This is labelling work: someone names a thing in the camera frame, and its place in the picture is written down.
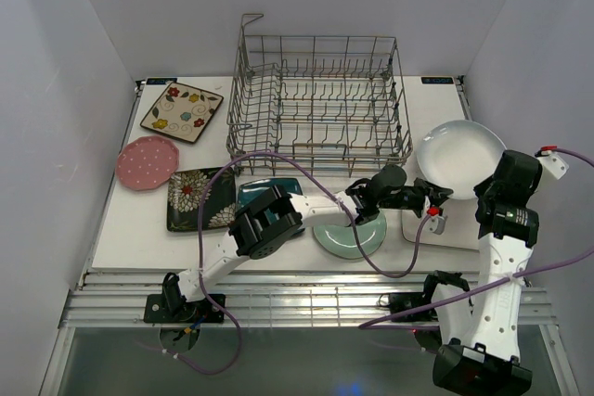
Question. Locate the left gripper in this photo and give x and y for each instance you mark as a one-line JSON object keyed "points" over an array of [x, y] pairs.
{"points": [[427, 190]]}

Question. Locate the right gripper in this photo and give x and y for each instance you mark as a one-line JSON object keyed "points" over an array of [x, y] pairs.
{"points": [[479, 190]]}

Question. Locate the white oval plate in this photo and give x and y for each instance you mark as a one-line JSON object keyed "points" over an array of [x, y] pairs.
{"points": [[458, 155]]}

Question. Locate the green round flower plate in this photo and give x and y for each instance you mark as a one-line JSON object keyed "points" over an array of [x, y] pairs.
{"points": [[340, 241]]}

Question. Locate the teal square plate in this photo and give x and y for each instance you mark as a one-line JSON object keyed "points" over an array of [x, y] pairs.
{"points": [[252, 190]]}

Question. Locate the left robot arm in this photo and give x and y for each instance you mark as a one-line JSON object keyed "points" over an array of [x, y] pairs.
{"points": [[261, 227]]}

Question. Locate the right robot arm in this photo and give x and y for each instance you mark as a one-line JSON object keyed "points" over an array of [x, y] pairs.
{"points": [[479, 352]]}

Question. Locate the white rectangular plate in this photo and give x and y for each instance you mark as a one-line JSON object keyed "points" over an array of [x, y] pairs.
{"points": [[461, 228]]}

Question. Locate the blue label right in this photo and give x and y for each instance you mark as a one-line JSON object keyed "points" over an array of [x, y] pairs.
{"points": [[436, 80]]}

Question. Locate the black floral square plate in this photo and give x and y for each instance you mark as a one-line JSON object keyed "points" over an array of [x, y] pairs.
{"points": [[185, 189]]}

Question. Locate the cream square flower plate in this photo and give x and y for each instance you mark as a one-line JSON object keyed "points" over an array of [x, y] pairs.
{"points": [[182, 112]]}

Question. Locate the pink dotted round plate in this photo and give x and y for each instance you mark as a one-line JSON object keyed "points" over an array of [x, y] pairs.
{"points": [[147, 163]]}

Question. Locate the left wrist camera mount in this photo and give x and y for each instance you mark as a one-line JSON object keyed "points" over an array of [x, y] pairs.
{"points": [[437, 220]]}

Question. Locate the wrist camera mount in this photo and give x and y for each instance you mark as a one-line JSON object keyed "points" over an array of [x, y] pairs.
{"points": [[437, 220], [553, 165]]}

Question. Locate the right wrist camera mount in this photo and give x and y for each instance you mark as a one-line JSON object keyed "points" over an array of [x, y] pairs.
{"points": [[553, 165]]}

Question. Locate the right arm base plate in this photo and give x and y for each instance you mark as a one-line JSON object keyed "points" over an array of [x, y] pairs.
{"points": [[404, 301]]}

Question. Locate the grey wire dish rack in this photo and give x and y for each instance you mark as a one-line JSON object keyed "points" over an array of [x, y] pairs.
{"points": [[332, 103]]}

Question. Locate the aluminium table frame rail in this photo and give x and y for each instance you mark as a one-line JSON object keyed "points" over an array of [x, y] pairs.
{"points": [[257, 301]]}

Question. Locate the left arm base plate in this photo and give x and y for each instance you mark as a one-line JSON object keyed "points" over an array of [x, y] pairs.
{"points": [[157, 312]]}

